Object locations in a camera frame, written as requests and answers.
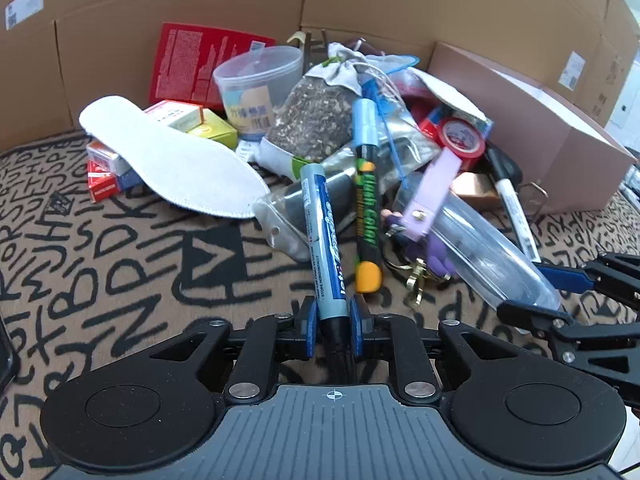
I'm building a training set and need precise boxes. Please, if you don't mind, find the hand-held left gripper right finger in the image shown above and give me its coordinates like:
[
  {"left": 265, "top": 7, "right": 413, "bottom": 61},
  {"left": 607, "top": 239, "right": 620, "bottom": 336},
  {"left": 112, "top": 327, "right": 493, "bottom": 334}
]
[{"left": 350, "top": 296, "right": 522, "bottom": 406}]

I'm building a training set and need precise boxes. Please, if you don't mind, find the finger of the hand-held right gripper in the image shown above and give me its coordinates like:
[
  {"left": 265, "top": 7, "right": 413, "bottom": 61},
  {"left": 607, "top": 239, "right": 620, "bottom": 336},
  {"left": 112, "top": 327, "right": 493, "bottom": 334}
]
[
  {"left": 496, "top": 299, "right": 640, "bottom": 392},
  {"left": 535, "top": 251, "right": 640, "bottom": 311}
]

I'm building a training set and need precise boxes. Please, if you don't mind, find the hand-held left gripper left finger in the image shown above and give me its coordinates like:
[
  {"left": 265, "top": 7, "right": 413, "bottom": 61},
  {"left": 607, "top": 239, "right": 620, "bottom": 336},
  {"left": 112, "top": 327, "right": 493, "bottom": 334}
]
[{"left": 150, "top": 297, "right": 321, "bottom": 406}]

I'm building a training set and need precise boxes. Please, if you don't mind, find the white marker with black cap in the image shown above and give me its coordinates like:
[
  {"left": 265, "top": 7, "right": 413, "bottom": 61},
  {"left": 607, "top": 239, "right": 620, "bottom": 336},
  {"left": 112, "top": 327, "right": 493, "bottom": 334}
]
[{"left": 485, "top": 147, "right": 542, "bottom": 264}]

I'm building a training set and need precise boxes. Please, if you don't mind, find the blue whiteboard marker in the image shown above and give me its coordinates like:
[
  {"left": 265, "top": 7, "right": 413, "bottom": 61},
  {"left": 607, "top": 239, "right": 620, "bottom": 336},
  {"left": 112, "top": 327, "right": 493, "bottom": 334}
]
[{"left": 299, "top": 162, "right": 359, "bottom": 382}]

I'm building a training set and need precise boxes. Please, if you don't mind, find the brown cardboard box white inside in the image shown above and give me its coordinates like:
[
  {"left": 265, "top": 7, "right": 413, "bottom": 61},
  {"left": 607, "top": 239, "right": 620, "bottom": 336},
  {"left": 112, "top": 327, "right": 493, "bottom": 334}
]
[{"left": 427, "top": 41, "right": 637, "bottom": 216}]

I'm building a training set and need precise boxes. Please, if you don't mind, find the black device with metal clip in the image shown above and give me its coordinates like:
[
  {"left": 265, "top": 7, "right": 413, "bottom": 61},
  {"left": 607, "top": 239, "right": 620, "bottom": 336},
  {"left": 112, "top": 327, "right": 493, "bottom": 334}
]
[{"left": 480, "top": 140, "right": 549, "bottom": 222}]

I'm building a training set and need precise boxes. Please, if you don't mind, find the shiny clear zip pouch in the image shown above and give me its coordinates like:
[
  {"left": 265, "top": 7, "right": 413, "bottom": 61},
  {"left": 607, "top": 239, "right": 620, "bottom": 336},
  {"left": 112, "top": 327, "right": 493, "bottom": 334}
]
[{"left": 252, "top": 170, "right": 362, "bottom": 264}]

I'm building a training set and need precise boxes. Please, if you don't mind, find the copper coloured box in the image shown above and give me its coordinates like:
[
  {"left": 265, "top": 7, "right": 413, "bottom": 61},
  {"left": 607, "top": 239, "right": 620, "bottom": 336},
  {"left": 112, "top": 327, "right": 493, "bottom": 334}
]
[{"left": 450, "top": 172, "right": 502, "bottom": 212}]

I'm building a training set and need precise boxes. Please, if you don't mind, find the red tape roll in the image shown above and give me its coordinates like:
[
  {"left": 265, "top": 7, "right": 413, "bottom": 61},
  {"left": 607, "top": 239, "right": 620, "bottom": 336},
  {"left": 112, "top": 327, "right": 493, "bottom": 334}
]
[{"left": 434, "top": 116, "right": 487, "bottom": 162}]

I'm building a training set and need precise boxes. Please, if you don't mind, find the black lettered tan mat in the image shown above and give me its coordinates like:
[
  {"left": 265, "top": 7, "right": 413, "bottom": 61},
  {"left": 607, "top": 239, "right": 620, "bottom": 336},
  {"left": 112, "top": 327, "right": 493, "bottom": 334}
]
[{"left": 0, "top": 132, "right": 640, "bottom": 466}]

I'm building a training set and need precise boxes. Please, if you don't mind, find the clear pouch with blue trim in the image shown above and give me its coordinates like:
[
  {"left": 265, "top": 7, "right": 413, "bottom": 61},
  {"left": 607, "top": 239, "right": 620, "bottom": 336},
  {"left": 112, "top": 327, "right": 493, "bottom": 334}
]
[{"left": 357, "top": 52, "right": 442, "bottom": 182}]

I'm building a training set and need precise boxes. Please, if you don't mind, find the colourful printed box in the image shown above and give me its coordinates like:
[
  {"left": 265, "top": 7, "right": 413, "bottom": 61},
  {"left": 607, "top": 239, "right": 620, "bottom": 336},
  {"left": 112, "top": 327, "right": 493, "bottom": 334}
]
[{"left": 417, "top": 105, "right": 452, "bottom": 137}]

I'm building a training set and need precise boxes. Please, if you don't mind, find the white shipping label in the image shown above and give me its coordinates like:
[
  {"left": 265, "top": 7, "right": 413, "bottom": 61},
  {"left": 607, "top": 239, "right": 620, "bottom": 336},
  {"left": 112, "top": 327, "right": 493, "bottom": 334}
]
[
  {"left": 562, "top": 52, "right": 586, "bottom": 91},
  {"left": 5, "top": 0, "right": 44, "bottom": 29}
]

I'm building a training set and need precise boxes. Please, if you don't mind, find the clear bag of dried herbs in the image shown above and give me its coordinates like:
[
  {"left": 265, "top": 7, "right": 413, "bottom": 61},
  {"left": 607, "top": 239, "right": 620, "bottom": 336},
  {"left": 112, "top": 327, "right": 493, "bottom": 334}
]
[{"left": 257, "top": 75, "right": 362, "bottom": 182}]

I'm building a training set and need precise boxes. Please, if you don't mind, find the white shoe insole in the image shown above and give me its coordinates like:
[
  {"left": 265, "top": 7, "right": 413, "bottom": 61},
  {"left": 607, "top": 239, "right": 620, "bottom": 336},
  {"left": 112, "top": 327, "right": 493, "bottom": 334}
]
[
  {"left": 78, "top": 95, "right": 271, "bottom": 219},
  {"left": 412, "top": 67, "right": 494, "bottom": 124}
]

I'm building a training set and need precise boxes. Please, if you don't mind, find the yellow green small box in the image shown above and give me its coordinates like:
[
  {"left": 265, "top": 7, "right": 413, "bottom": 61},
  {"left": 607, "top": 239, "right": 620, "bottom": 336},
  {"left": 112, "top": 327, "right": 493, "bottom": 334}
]
[{"left": 187, "top": 110, "right": 239, "bottom": 150}]

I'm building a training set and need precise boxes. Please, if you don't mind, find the clear plastic cup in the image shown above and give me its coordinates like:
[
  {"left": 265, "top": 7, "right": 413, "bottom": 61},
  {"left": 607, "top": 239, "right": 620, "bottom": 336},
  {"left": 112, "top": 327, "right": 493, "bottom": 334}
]
[{"left": 212, "top": 46, "right": 304, "bottom": 142}]

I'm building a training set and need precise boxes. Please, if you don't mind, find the small red card box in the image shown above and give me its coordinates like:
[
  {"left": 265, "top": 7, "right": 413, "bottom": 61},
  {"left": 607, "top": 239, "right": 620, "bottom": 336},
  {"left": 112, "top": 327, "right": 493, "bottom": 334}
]
[{"left": 87, "top": 160, "right": 122, "bottom": 205}]

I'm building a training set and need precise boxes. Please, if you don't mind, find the white and orange small box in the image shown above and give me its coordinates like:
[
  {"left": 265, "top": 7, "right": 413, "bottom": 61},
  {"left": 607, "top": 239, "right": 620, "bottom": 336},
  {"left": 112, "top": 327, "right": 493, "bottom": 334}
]
[{"left": 144, "top": 100, "right": 206, "bottom": 134}]

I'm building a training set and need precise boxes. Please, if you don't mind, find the white red blue small box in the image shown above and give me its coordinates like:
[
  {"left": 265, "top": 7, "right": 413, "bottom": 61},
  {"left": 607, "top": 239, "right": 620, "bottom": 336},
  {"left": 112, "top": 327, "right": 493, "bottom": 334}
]
[{"left": 86, "top": 140, "right": 127, "bottom": 177}]

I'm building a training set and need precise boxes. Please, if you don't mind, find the red flat box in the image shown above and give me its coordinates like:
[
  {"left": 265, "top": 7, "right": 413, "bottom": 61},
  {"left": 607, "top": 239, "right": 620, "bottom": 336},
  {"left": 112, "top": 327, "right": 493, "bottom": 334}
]
[{"left": 148, "top": 22, "right": 277, "bottom": 111}]

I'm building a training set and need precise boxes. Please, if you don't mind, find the black flat device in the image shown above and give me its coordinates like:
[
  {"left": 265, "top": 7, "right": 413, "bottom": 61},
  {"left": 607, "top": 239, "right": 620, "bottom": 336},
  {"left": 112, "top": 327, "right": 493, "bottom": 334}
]
[{"left": 0, "top": 319, "right": 14, "bottom": 397}]

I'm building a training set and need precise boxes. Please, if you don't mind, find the purple figure keychain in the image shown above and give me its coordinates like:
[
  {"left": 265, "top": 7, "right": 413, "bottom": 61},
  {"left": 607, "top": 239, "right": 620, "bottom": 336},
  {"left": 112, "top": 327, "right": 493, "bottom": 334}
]
[{"left": 381, "top": 210, "right": 454, "bottom": 288}]

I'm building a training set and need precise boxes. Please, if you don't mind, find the lilac keychain strap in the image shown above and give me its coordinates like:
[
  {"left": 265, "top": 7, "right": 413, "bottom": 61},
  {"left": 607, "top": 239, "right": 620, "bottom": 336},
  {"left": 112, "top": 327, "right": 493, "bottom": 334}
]
[{"left": 400, "top": 149, "right": 460, "bottom": 242}]

